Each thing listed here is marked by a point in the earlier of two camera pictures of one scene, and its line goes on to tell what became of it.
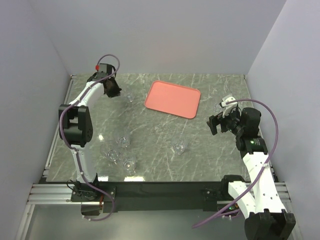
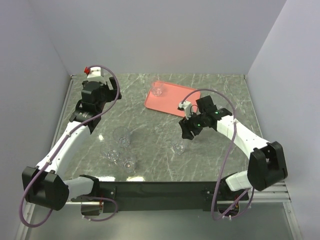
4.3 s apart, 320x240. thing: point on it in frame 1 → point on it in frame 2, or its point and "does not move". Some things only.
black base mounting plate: [150, 197] does not move
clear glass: [178, 149] does not move
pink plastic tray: [173, 99] does not move
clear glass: [130, 96] → [157, 88]
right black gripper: [214, 120] → [186, 127]
